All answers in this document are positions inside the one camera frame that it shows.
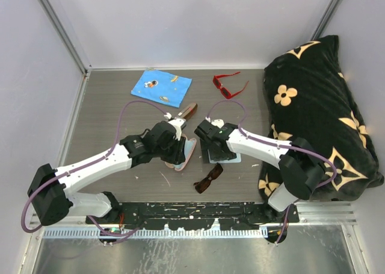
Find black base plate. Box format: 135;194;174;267
96;202;285;231

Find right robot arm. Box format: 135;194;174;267
194;120;325;222

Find aluminium front rail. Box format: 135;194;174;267
29;203;357;240

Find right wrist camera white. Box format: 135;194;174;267
205;116;224;128

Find red sunglasses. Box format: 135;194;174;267
212;72;249;99

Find black floral plush pillow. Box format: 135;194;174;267
263;35;384;201

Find brown striped glasses case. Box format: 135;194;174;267
177;102;198;125

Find blue cartoon print cloth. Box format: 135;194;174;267
131;70;192;108

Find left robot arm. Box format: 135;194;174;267
27;118;186;226

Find pink glasses case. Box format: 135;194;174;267
164;137;198;172

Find tortoiseshell brown sunglasses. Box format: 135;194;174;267
193;163;223;194

